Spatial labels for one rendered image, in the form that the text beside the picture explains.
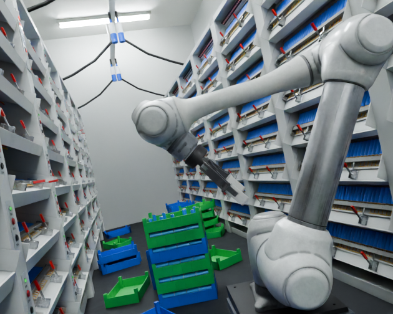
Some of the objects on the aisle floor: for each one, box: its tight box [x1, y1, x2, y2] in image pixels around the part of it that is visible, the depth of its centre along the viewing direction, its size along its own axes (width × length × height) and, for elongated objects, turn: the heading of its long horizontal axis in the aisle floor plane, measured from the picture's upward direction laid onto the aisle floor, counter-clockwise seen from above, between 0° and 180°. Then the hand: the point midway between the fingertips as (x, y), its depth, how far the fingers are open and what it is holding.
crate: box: [103, 271, 150, 308], centre depth 208 cm, size 30×20×8 cm
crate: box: [210, 245, 243, 270], centre depth 235 cm, size 30×20×8 cm
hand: (241, 194), depth 105 cm, fingers open, 13 cm apart
